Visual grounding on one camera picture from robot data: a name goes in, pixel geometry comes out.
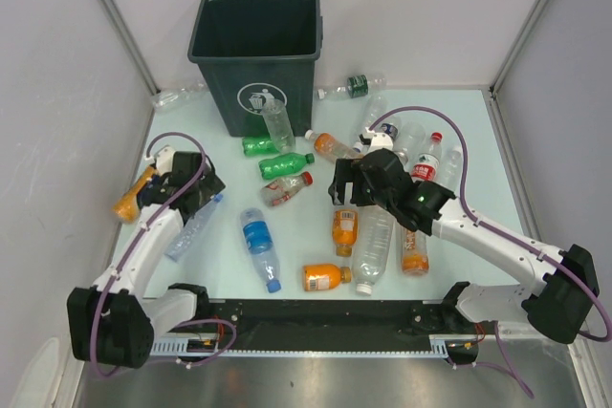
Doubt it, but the red cap crushed bottle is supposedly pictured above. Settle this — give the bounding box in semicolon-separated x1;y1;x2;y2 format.
260;172;314;207

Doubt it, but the orange juice bottle barcode up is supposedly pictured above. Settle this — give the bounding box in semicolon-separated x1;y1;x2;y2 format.
332;208;359;257

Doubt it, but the green label clear bottle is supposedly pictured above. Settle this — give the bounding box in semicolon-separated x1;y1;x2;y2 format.
314;73;387;100

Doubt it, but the orange tea bottle white cap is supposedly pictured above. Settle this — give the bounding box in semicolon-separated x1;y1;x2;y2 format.
304;130;362;162

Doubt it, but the purple cable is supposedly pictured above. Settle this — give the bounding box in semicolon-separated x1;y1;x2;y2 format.
370;105;612;400
89;132;238;378

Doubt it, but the orange jasmine tea bottle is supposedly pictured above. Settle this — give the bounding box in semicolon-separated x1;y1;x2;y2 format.
400;228;429;275

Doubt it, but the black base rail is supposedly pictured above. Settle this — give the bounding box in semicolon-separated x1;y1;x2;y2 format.
173;299;484;354

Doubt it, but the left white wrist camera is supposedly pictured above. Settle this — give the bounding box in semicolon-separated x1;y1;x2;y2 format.
143;145;176;176

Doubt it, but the yellow navy milk tea bottle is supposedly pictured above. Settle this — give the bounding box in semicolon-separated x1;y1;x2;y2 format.
112;165;157;224

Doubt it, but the orange juice bottle front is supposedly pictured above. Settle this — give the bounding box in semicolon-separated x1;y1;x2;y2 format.
302;264;352;292

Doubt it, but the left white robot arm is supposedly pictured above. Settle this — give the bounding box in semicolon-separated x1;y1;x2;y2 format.
67;146;225;369

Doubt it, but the red label water bottle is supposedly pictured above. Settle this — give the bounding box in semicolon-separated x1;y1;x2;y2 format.
410;132;443;182

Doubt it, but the crushed clear bottle far left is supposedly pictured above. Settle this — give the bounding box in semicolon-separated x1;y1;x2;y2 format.
151;81;208;113

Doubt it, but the large clear bottle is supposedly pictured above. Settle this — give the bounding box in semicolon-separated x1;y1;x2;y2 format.
352;206;395;296

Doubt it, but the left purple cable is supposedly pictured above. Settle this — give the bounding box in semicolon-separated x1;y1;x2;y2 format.
89;132;238;378

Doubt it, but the dark green plastic bin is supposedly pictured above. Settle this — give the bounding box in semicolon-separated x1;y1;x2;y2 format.
187;0;323;138

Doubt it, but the clear bottle blue cap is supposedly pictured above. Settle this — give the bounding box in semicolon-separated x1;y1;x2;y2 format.
164;193;224;263

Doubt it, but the clear cup silver base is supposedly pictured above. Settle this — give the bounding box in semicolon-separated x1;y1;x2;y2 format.
394;122;426;166

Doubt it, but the pepsi label clear bottle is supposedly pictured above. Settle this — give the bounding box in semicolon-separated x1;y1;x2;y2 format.
378;116;402;141

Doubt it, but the blue label water bottle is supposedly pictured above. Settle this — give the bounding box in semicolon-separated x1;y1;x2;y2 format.
240;207;281;293

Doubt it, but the green bottle with cap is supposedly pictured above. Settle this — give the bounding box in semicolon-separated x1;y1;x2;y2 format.
258;152;315;180

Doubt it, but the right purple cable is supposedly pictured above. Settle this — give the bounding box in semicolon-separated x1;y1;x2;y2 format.
370;105;612;400

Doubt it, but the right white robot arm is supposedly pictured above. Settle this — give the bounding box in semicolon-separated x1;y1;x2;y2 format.
328;149;603;344

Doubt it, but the clear bottle white cap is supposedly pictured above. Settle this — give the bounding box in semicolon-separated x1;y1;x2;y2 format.
352;94;388;153

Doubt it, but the green bottle near bin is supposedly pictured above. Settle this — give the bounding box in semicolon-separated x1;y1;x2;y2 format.
242;137;277;157

